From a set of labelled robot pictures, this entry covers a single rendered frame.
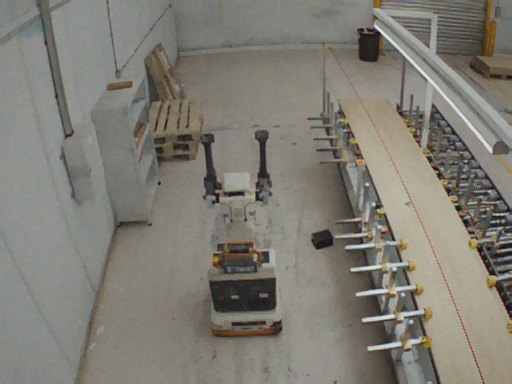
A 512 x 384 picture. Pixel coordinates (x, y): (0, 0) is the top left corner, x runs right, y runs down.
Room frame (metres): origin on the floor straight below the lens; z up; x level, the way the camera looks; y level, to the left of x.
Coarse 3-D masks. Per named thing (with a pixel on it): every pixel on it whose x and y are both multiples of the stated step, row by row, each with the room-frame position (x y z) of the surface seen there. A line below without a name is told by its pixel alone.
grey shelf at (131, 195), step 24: (120, 96) 4.56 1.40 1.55; (144, 96) 5.14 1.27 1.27; (96, 120) 4.26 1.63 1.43; (120, 120) 4.26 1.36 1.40; (144, 120) 5.14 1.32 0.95; (120, 144) 4.26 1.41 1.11; (144, 144) 5.14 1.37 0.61; (120, 168) 4.26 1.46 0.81; (144, 168) 4.71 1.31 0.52; (120, 192) 4.26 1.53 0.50; (144, 192) 4.28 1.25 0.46; (120, 216) 4.26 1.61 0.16; (144, 216) 4.25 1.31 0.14
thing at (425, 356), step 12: (360, 156) 4.22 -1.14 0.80; (372, 192) 3.63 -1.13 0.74; (384, 216) 3.16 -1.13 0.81; (384, 240) 3.04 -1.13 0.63; (396, 252) 2.69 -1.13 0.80; (396, 276) 2.57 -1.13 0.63; (408, 300) 2.20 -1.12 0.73; (420, 324) 1.88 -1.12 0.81; (420, 336) 1.82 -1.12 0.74; (420, 348) 1.75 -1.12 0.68; (432, 360) 1.53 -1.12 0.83; (432, 372) 1.46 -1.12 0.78
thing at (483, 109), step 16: (384, 16) 3.93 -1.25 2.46; (432, 16) 4.23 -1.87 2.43; (400, 32) 3.42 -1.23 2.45; (432, 32) 4.23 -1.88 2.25; (416, 48) 3.03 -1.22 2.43; (432, 48) 4.23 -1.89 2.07; (432, 64) 2.71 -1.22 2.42; (448, 80) 2.43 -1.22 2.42; (464, 96) 2.18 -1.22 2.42; (480, 96) 2.10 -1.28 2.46; (480, 112) 1.97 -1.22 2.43; (496, 112) 1.90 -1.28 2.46; (496, 128) 1.77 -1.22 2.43
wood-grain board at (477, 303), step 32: (352, 128) 4.67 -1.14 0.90; (384, 128) 4.66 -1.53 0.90; (384, 160) 3.96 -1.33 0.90; (416, 160) 3.93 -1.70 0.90; (384, 192) 3.40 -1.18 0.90; (416, 192) 3.37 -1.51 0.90; (416, 224) 2.90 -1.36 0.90; (448, 224) 2.86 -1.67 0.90; (416, 256) 2.51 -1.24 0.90; (448, 256) 2.46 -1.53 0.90; (480, 288) 2.06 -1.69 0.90; (448, 320) 1.81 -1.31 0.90; (480, 320) 1.75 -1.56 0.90; (448, 352) 1.53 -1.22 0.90; (480, 352) 1.47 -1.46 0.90
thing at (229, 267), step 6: (222, 258) 2.66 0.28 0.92; (222, 264) 2.56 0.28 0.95; (228, 264) 2.56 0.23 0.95; (234, 264) 2.55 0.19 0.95; (240, 264) 2.55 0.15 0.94; (246, 264) 2.55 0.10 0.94; (252, 264) 2.55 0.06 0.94; (258, 264) 2.61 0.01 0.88; (228, 270) 2.59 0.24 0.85; (234, 270) 2.59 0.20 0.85; (240, 270) 2.59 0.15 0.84; (246, 270) 2.59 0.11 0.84; (252, 270) 2.60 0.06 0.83
